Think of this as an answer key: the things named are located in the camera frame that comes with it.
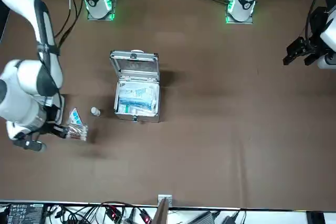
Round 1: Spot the aluminium profile post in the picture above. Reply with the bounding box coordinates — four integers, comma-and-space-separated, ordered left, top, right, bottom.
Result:
153, 194, 173, 224

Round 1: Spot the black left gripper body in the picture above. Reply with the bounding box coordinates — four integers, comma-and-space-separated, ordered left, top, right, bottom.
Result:
305, 6, 329, 57

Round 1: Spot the aluminium medical kit case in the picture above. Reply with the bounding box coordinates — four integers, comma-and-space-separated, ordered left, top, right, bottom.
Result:
109, 49, 161, 124

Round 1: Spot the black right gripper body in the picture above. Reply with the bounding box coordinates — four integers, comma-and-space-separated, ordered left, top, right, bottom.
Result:
46, 104, 62, 128

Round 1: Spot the black labelled power adapter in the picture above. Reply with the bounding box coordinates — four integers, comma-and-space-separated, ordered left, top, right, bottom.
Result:
6, 202, 45, 224

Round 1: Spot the blue white gloves packet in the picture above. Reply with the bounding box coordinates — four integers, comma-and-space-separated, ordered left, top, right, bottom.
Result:
68, 107, 85, 127

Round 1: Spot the clear iodophor swab packet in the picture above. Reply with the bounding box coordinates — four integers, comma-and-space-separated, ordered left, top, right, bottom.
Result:
64, 123, 89, 144

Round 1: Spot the grey power adapter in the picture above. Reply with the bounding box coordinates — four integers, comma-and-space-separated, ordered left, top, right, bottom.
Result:
191, 210, 219, 224

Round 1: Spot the black plug red light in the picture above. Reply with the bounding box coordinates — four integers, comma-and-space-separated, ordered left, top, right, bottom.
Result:
104, 205, 124, 221
138, 209, 153, 224

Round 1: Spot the blue face mask package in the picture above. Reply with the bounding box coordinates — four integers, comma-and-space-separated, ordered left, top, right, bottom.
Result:
117, 82, 159, 113

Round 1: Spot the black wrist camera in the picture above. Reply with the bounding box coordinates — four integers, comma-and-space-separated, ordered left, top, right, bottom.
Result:
12, 136, 47, 153

